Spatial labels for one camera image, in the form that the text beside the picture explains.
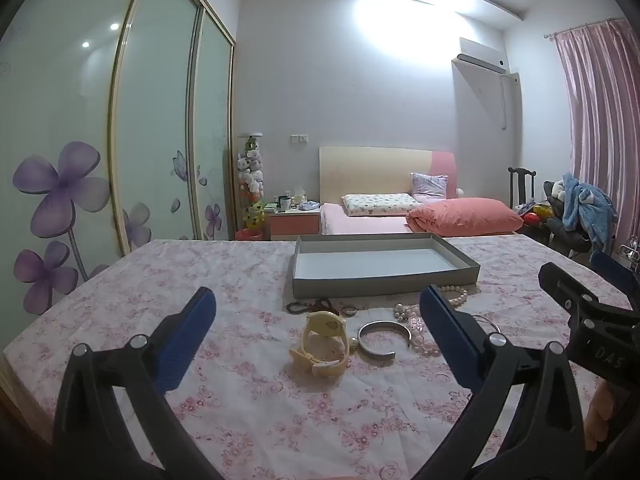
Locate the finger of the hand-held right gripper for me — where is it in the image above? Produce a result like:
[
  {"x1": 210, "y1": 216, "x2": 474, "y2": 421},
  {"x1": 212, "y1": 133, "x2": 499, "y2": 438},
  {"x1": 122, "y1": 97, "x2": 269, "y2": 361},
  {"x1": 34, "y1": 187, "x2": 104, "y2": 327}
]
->
[
  {"x1": 589, "y1": 251, "x2": 640, "y2": 307},
  {"x1": 538, "y1": 261, "x2": 640, "y2": 328}
]

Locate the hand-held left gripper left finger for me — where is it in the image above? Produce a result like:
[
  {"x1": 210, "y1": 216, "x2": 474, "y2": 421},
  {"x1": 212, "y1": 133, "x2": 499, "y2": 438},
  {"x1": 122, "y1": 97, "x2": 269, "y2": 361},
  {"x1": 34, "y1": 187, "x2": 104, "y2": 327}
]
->
[{"x1": 52, "y1": 286, "x2": 226, "y2": 480}]

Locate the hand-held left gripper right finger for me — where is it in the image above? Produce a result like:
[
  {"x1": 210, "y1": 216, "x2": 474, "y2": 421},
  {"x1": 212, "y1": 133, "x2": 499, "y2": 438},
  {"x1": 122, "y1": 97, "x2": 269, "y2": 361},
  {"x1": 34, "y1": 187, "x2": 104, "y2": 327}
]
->
[{"x1": 419, "y1": 284, "x2": 586, "y2": 480}]

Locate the pink bead bracelet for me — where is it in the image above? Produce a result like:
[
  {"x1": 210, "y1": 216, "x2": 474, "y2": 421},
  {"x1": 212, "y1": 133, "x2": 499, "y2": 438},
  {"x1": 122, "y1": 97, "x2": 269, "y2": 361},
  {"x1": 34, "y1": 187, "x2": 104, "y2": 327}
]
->
[{"x1": 393, "y1": 302, "x2": 441, "y2": 358}]

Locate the thin clear bangle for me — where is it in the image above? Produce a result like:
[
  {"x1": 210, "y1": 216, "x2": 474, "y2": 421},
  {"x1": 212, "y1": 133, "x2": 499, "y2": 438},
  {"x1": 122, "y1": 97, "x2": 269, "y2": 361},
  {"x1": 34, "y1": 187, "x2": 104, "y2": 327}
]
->
[{"x1": 470, "y1": 314, "x2": 502, "y2": 336}]

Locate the silver cuff bangle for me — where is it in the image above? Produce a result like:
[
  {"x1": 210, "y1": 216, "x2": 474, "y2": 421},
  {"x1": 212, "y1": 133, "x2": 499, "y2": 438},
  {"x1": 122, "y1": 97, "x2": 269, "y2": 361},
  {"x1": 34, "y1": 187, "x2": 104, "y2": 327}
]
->
[{"x1": 357, "y1": 321, "x2": 412, "y2": 361}]

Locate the grey cardboard box tray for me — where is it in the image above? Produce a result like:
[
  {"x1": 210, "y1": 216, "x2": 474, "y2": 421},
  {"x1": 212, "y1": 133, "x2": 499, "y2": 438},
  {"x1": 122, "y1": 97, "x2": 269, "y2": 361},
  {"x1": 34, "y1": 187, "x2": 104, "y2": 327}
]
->
[{"x1": 291, "y1": 232, "x2": 482, "y2": 299}]

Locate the yellow wrist watch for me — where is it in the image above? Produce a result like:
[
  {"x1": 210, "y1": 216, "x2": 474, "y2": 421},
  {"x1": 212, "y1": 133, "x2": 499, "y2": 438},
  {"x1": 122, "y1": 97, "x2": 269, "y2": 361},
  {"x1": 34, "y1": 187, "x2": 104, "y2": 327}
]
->
[{"x1": 289, "y1": 311, "x2": 351, "y2": 377}]

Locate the dark bead bracelet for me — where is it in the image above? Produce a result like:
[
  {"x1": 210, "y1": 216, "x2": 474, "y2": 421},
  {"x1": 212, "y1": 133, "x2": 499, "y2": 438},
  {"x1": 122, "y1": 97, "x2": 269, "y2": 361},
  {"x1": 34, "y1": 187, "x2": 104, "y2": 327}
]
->
[{"x1": 286, "y1": 298, "x2": 335, "y2": 315}]

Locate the person's right hand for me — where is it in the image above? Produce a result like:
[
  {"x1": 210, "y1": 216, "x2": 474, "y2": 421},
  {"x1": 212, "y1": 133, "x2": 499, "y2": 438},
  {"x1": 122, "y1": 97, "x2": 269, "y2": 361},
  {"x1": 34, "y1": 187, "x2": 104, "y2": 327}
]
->
[{"x1": 586, "y1": 384, "x2": 617, "y2": 455}]

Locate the white pearl strand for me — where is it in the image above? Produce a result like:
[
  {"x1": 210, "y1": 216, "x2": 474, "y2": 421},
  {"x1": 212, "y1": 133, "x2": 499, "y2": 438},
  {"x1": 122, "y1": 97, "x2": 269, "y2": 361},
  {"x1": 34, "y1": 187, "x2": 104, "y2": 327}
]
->
[{"x1": 440, "y1": 284, "x2": 471, "y2": 307}]

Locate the black chair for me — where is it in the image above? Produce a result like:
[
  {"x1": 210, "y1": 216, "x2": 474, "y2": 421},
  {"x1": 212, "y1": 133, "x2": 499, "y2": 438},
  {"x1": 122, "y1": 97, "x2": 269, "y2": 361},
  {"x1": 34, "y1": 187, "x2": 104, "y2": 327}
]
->
[{"x1": 544, "y1": 182, "x2": 603, "y2": 257}]

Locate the blue garment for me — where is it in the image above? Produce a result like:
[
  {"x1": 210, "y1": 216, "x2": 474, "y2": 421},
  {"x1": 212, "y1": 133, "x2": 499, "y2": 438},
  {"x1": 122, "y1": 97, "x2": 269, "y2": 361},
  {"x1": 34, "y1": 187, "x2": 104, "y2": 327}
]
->
[{"x1": 561, "y1": 174, "x2": 618, "y2": 256}]

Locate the pink floral tablecloth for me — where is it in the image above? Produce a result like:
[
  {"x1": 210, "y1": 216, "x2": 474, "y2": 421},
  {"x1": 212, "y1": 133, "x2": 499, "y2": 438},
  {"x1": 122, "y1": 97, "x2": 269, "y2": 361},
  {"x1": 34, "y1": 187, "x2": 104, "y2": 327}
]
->
[{"x1": 2, "y1": 237, "x2": 640, "y2": 480}]

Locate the dark wooden chair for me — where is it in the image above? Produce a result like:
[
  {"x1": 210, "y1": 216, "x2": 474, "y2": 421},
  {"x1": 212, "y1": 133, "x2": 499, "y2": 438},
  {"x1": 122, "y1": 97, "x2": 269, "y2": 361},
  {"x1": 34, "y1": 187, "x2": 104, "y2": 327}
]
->
[{"x1": 507, "y1": 166, "x2": 537, "y2": 213}]

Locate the pink quilt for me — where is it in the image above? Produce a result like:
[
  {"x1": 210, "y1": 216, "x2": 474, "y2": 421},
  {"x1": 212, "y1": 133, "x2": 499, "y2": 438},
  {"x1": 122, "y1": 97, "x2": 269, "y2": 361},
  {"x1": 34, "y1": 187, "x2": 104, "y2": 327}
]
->
[{"x1": 406, "y1": 197, "x2": 525, "y2": 237}]

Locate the pink bed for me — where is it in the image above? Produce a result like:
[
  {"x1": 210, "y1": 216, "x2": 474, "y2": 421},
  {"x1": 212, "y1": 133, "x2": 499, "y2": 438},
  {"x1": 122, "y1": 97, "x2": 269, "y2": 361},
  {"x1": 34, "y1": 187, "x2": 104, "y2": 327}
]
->
[{"x1": 320, "y1": 202, "x2": 521, "y2": 236}]

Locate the white patterned pillow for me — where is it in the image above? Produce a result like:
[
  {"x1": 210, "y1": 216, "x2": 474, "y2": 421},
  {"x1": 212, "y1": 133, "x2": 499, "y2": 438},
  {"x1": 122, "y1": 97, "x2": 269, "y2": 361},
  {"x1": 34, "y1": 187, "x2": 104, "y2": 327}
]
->
[{"x1": 342, "y1": 192, "x2": 423, "y2": 217}]

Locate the lilac pillow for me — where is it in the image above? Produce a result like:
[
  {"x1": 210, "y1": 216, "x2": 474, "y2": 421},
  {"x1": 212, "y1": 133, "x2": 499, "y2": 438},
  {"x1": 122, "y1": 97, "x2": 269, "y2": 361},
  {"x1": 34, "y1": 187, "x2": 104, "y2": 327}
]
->
[{"x1": 410, "y1": 172, "x2": 449, "y2": 201}]

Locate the pink curtain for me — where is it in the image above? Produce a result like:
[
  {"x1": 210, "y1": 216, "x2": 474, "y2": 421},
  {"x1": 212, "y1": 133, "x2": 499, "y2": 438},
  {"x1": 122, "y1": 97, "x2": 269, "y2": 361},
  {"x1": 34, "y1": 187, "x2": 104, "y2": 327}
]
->
[{"x1": 552, "y1": 19, "x2": 640, "y2": 261}]

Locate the pink and beige nightstand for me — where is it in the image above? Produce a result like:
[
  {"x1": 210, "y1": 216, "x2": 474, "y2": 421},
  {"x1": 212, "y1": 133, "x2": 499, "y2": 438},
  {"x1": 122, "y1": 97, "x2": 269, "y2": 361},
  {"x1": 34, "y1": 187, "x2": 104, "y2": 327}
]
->
[{"x1": 264, "y1": 208, "x2": 322, "y2": 242}]

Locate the beige and pink headboard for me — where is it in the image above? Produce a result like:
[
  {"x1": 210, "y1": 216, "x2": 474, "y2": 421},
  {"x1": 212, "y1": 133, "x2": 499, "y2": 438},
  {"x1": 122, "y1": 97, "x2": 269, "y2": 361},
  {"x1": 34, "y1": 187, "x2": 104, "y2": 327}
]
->
[{"x1": 319, "y1": 146, "x2": 457, "y2": 206}]

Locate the tube of plush toys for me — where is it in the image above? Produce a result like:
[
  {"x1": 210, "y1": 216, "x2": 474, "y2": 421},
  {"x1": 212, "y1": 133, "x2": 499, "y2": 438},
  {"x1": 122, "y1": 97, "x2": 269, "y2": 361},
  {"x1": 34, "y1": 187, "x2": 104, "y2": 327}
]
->
[{"x1": 236, "y1": 132, "x2": 266, "y2": 231}]

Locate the floral sliding door wardrobe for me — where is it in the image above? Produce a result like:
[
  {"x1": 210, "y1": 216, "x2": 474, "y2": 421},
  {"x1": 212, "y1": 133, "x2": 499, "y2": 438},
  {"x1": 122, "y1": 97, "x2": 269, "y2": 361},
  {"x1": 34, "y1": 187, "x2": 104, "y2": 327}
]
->
[{"x1": 0, "y1": 0, "x2": 236, "y2": 316}]

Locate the white air conditioner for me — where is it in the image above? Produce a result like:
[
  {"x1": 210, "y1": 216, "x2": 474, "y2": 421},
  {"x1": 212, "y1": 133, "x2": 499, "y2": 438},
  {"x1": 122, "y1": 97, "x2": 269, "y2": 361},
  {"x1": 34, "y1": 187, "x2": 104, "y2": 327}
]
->
[{"x1": 457, "y1": 37, "x2": 507, "y2": 73}]

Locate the curtain rod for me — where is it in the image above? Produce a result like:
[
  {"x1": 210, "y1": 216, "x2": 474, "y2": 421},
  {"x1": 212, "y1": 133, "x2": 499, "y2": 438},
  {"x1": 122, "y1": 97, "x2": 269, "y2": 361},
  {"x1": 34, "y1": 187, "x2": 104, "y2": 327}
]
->
[{"x1": 544, "y1": 17, "x2": 628, "y2": 39}]

